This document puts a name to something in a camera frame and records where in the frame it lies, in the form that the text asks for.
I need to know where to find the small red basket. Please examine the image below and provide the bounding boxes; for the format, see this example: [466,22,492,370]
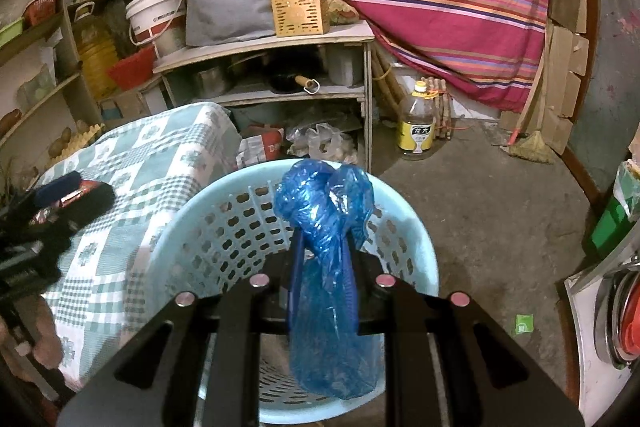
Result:
[22,0,58,25]

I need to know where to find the person's left hand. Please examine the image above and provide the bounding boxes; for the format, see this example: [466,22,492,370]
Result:
[30,299,65,370]

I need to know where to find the large oil jug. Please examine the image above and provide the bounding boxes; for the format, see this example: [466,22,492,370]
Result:
[75,2,121,100]

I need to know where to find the blue plastic bag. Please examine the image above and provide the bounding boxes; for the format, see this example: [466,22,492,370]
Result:
[272,158,381,400]

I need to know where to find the wooden shelf unit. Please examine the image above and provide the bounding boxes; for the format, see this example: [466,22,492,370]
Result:
[0,0,166,188]

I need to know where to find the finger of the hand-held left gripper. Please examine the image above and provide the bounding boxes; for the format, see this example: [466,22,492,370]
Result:
[34,182,117,239]
[35,171,84,205]

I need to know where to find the oil bottle with yellow label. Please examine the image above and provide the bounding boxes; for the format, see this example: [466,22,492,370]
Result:
[397,79,437,162]

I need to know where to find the red and white packet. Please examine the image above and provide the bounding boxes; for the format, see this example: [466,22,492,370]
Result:
[240,127,286,162]

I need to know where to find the bundle of wooden sticks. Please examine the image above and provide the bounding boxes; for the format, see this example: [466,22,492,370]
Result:
[425,77,453,140]

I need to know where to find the red plastic basin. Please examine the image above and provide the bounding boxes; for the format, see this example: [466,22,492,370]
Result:
[106,44,157,92]

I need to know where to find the white stove with red burner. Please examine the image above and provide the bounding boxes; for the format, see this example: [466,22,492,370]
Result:
[562,252,640,413]

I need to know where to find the large potato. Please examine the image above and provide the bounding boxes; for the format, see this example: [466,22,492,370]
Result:
[50,127,73,158]

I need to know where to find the pan with wooden handle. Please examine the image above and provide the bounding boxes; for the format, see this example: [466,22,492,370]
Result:
[270,73,321,96]

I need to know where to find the clear plastic bags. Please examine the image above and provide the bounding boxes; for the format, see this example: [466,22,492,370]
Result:
[287,123,358,162]

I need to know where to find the white plastic container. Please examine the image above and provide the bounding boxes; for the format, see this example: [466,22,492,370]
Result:
[327,49,363,86]

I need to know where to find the cardboard pieces on wall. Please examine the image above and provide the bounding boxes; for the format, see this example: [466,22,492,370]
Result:
[542,0,591,155]

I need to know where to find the green plastic tray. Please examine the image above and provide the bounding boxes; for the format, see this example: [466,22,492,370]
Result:
[0,18,26,48]

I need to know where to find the low wooden cabinet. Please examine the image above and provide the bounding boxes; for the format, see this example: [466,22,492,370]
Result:
[152,21,377,172]

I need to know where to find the cardboard box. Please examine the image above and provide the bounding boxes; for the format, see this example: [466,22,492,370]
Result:
[97,89,151,122]

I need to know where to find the yellow utensil holder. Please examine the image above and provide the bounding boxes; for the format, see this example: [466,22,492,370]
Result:
[271,0,341,38]

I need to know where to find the grey cushion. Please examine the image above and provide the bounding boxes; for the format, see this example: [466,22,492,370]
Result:
[184,0,301,48]

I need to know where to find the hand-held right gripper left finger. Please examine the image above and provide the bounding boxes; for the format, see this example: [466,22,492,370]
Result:
[57,232,306,427]

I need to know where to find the white plastic bucket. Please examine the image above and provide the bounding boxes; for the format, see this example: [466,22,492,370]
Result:
[125,0,188,58]

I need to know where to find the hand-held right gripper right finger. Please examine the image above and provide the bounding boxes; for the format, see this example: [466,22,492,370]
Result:
[350,237,583,427]

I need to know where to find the steel pot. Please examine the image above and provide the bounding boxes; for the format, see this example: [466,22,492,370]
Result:
[192,66,233,98]

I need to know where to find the light blue plastic basket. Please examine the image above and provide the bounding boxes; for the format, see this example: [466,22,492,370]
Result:
[131,159,440,425]

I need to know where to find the egg carton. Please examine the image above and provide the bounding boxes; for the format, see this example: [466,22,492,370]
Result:
[62,123,106,152]

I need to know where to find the green and white bag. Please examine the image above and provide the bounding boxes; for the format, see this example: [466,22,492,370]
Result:
[590,162,640,253]

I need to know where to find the straw broom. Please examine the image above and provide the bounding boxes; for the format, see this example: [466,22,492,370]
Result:
[507,32,556,165]

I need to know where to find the green checkered tablecloth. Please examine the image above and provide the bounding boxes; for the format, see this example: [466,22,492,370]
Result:
[35,102,243,393]

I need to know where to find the red snack packet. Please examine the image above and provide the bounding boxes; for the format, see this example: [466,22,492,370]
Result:
[31,181,101,226]

